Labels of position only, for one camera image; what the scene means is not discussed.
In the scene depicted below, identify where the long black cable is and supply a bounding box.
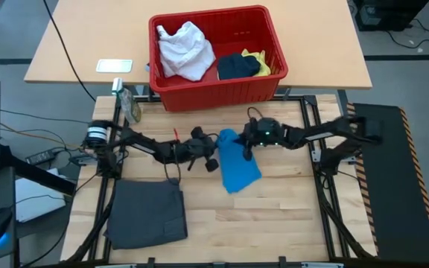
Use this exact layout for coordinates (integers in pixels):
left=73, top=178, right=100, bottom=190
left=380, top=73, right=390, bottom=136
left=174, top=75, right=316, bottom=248
left=42, top=0, right=97, bottom=102

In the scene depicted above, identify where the red plastic laundry basket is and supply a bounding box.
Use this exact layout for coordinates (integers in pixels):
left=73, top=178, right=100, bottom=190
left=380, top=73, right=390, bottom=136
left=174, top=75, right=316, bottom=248
left=147, top=4, right=289, bottom=112

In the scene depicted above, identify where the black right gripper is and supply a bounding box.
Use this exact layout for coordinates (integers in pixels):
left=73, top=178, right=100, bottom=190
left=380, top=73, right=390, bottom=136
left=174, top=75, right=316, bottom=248
left=236, top=117, right=277, bottom=162

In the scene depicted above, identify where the yellow garment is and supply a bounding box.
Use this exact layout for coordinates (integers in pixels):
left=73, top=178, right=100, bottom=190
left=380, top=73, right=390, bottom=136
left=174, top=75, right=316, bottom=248
left=241, top=48, right=271, bottom=77

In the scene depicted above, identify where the black hazard-striped floor mat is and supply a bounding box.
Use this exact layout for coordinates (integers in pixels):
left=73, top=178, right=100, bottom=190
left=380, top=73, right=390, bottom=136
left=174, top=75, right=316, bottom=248
left=346, top=102, right=429, bottom=264

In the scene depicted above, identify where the beige wooden desk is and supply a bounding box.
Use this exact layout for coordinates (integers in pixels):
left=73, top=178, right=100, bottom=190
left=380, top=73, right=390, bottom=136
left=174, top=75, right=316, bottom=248
left=24, top=0, right=373, bottom=90

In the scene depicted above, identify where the dark grey garment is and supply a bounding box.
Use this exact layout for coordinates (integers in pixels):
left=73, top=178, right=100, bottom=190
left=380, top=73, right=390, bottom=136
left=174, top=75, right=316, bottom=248
left=104, top=179, right=188, bottom=250

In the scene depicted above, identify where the black computer case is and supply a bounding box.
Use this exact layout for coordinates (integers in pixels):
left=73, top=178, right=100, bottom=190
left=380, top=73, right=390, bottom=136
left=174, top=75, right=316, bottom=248
left=352, top=0, right=429, bottom=33

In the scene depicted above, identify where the black diagonal beam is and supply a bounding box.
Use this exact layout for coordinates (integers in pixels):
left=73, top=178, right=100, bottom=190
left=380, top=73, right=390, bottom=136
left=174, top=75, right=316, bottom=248
left=0, top=144, right=77, bottom=197

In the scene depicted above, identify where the navy garment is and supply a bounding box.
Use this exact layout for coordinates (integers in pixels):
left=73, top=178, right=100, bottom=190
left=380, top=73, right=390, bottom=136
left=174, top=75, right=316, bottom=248
left=217, top=53, right=262, bottom=81

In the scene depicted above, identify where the black power adapter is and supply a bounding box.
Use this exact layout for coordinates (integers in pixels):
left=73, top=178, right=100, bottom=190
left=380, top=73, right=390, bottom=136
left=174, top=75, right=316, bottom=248
left=25, top=148, right=57, bottom=165

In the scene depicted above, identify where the black aluminium table frame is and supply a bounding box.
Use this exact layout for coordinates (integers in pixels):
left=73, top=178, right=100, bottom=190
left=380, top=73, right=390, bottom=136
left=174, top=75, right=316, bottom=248
left=65, top=95, right=378, bottom=268

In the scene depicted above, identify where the white button shirt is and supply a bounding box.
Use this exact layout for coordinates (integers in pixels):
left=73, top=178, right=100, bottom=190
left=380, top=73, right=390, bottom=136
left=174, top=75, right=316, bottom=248
left=156, top=21, right=217, bottom=82

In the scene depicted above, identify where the blue t-shirt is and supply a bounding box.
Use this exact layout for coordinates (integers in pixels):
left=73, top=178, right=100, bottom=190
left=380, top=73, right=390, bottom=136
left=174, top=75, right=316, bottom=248
left=216, top=128, right=263, bottom=194

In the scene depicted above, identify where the white paper sheet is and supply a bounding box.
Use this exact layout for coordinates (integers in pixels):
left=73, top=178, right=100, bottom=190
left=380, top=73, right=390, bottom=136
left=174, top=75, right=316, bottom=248
left=15, top=167, right=69, bottom=223

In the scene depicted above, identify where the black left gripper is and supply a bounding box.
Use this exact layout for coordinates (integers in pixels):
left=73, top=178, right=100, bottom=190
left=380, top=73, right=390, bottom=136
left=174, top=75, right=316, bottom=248
left=169, top=125, right=220, bottom=173

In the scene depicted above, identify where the white rectangular phone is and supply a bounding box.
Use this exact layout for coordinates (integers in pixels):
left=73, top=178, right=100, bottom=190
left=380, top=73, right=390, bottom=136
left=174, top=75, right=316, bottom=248
left=95, top=58, right=133, bottom=74

